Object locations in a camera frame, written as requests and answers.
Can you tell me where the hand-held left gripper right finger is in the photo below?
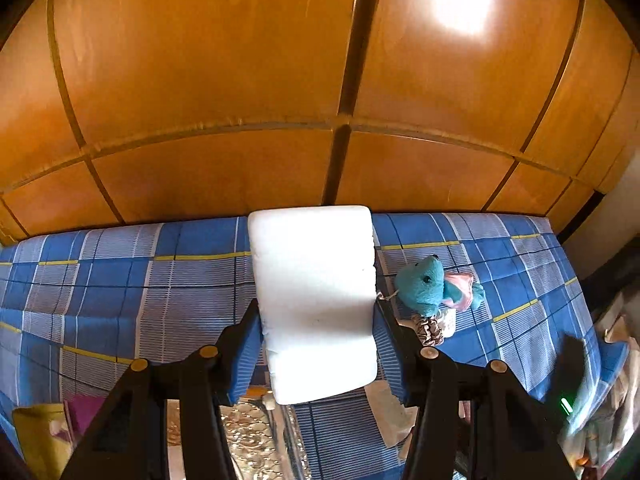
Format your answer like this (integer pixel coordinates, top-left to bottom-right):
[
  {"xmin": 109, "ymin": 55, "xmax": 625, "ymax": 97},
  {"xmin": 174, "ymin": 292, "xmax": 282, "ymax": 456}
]
[{"xmin": 372, "ymin": 304, "xmax": 581, "ymax": 480}]

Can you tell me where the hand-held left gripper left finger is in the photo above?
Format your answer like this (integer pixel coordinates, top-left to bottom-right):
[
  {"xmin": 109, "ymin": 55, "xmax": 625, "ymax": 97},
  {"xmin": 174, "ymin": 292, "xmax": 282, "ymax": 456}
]
[{"xmin": 60, "ymin": 299, "xmax": 266, "ymax": 480}]

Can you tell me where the pile of plastic bags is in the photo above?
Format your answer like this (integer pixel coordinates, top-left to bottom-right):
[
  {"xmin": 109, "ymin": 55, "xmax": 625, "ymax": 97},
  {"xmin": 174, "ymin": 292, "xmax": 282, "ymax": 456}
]
[{"xmin": 560, "ymin": 290, "xmax": 640, "ymax": 471}]

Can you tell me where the brown hair scrunchie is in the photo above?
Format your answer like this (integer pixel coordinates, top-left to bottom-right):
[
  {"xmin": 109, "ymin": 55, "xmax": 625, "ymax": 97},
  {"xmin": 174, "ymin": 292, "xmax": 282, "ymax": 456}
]
[{"xmin": 411, "ymin": 314, "xmax": 446, "ymax": 347}]

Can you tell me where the teal plush toy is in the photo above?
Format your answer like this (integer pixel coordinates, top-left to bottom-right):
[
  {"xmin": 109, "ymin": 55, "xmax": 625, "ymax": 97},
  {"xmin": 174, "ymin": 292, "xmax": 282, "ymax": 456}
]
[{"xmin": 395, "ymin": 255, "xmax": 486, "ymax": 318}]

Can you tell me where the blue plaid bed sheet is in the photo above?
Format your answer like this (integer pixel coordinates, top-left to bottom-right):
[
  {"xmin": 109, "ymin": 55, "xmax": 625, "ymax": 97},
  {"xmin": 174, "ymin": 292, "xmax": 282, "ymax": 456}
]
[{"xmin": 0, "ymin": 212, "xmax": 631, "ymax": 480}]

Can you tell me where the purple packet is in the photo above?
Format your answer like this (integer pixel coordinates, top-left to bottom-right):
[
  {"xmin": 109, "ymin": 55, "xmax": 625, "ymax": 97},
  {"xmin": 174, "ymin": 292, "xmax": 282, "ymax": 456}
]
[{"xmin": 65, "ymin": 394, "xmax": 108, "ymax": 441}]

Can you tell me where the yellow-green bag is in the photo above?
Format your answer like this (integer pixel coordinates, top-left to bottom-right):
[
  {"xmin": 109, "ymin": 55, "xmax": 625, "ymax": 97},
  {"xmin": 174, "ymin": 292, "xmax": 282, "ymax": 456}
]
[{"xmin": 12, "ymin": 402, "xmax": 76, "ymax": 480}]

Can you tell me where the wooden wardrobe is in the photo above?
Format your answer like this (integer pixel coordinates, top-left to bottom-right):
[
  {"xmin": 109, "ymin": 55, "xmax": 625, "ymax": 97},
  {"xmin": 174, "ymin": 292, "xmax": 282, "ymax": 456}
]
[{"xmin": 0, "ymin": 0, "xmax": 640, "ymax": 248}]

